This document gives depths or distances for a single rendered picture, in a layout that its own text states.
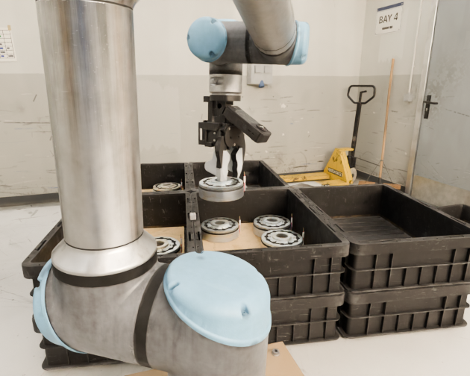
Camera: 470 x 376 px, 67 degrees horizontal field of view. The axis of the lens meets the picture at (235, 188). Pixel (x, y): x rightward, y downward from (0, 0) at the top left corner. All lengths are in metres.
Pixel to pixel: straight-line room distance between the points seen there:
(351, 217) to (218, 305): 0.85
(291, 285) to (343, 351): 0.18
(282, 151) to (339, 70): 1.25
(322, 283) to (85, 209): 0.51
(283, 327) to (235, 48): 0.55
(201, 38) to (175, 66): 3.46
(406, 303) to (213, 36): 0.66
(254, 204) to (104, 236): 0.70
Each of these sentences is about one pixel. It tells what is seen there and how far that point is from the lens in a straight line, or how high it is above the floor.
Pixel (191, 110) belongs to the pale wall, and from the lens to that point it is 4.18.
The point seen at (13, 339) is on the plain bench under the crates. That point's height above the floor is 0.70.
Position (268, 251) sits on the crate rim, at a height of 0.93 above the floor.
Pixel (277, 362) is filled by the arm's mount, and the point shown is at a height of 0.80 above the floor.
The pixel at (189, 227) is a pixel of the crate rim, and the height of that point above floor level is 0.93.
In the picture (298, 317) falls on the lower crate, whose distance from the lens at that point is 0.78.
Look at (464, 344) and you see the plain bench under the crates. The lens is 0.95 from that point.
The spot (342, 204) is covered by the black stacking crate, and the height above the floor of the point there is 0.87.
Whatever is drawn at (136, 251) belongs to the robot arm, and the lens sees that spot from 0.41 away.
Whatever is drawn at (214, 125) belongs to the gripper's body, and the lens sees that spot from 0.81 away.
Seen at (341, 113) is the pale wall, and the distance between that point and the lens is 5.00.
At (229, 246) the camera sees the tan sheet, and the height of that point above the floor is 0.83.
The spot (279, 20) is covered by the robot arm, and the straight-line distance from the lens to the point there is 0.54.
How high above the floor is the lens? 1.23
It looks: 16 degrees down
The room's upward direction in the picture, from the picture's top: straight up
